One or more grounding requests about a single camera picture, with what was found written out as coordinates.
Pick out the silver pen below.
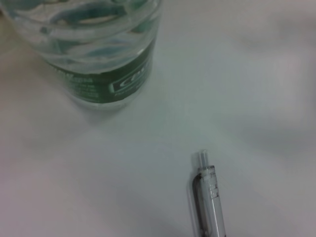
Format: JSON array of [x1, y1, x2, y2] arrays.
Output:
[[188, 148, 228, 237]]

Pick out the clear green-label water bottle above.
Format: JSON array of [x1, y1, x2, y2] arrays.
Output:
[[0, 0, 164, 111]]

